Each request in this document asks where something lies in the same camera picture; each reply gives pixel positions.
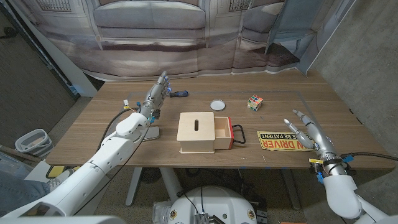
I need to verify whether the white slanted post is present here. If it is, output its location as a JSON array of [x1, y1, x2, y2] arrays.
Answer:
[[7, 0, 98, 98]]

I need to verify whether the grey plastic basket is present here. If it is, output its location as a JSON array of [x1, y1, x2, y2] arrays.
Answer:
[[14, 128, 54, 158]]

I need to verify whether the person in jeans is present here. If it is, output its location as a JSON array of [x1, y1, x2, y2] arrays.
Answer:
[[0, 169, 75, 216]]

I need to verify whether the wooden box with slot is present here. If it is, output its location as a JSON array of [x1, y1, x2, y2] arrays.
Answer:
[[176, 111, 216, 154]]

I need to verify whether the yellow bumper sticker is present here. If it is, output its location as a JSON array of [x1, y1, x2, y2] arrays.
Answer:
[[257, 131, 315, 152]]

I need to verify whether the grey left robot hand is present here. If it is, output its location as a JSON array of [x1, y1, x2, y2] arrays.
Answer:
[[141, 70, 172, 121]]

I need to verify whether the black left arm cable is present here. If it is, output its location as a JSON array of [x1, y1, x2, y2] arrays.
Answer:
[[96, 105, 142, 152]]

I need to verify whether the white jar lid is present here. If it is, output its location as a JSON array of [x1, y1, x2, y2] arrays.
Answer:
[[210, 99, 226, 111]]

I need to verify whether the clear plastic container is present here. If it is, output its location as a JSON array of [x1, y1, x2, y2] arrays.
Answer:
[[151, 200, 174, 224]]

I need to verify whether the wooden drawer red front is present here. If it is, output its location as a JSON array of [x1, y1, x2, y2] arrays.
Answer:
[[213, 116, 247, 151]]

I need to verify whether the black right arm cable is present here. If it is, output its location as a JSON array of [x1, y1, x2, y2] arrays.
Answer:
[[340, 151, 398, 162]]

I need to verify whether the black round fan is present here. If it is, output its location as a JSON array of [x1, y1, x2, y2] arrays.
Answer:
[[139, 167, 161, 184]]

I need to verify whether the rubik's cube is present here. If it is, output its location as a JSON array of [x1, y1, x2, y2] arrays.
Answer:
[[247, 94, 264, 112]]

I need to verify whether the clear storage bin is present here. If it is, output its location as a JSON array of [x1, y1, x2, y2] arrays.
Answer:
[[0, 152, 29, 180]]

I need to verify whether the table leg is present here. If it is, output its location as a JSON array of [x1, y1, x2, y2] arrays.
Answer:
[[125, 167, 143, 207], [158, 167, 184, 203], [281, 169, 302, 211]]

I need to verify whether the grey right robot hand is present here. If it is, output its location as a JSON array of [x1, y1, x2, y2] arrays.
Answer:
[[283, 109, 348, 178]]

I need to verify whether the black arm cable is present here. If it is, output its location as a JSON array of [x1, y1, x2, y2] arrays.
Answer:
[[340, 151, 398, 162], [96, 105, 142, 152]]

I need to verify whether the yellow black floor pad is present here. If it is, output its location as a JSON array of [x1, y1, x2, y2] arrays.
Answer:
[[45, 165, 82, 180]]

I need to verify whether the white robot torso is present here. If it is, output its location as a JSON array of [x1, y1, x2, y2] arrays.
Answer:
[[167, 185, 258, 224]]

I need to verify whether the printed room backdrop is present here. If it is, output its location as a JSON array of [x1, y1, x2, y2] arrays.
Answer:
[[9, 0, 357, 82]]

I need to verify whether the flat grey tin can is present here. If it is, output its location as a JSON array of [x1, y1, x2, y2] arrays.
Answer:
[[143, 126, 161, 142]]

